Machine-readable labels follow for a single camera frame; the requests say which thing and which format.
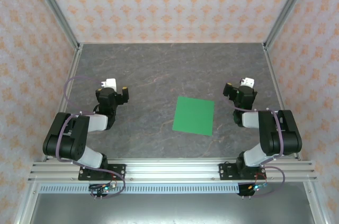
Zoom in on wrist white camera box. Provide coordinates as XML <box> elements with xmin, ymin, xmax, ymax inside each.
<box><xmin>101</xmin><ymin>78</ymin><xmax>118</xmax><ymax>90</ymax></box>
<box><xmin>239</xmin><ymin>77</ymin><xmax>255</xmax><ymax>89</ymax></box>

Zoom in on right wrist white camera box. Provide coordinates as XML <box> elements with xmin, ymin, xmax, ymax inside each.
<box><xmin>239</xmin><ymin>77</ymin><xmax>255</xmax><ymax>89</ymax></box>

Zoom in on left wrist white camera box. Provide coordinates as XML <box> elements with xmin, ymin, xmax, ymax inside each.
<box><xmin>101</xmin><ymin>78</ymin><xmax>118</xmax><ymax>90</ymax></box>

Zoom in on aluminium table side rail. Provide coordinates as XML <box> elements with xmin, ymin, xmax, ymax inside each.
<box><xmin>42</xmin><ymin>43</ymin><xmax>84</xmax><ymax>161</ymax></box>
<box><xmin>262</xmin><ymin>43</ymin><xmax>302</xmax><ymax>161</ymax></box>

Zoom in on aluminium frame post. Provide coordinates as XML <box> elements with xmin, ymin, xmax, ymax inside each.
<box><xmin>28</xmin><ymin>0</ymin><xmax>82</xmax><ymax>51</ymax></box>
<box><xmin>262</xmin><ymin>0</ymin><xmax>317</xmax><ymax>50</ymax></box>

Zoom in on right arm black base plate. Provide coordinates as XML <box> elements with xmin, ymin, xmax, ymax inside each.
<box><xmin>218</xmin><ymin>163</ymin><xmax>266</xmax><ymax>181</ymax></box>

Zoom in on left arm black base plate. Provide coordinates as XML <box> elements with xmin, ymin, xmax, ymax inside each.
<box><xmin>77</xmin><ymin>164</ymin><xmax>127</xmax><ymax>181</ymax></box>

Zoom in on slotted grey cable duct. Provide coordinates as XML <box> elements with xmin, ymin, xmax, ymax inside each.
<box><xmin>39</xmin><ymin>184</ymin><xmax>240</xmax><ymax>195</ymax></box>

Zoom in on green square paper sheet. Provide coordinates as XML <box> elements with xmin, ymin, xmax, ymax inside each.
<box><xmin>172</xmin><ymin>96</ymin><xmax>215</xmax><ymax>137</ymax></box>

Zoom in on aluminium mounting rail beam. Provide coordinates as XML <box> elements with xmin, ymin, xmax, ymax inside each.
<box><xmin>28</xmin><ymin>159</ymin><xmax>318</xmax><ymax>182</ymax></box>

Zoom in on grey metal shelf panel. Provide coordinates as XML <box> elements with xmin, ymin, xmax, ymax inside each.
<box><xmin>29</xmin><ymin>193</ymin><xmax>316</xmax><ymax>224</ymax></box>

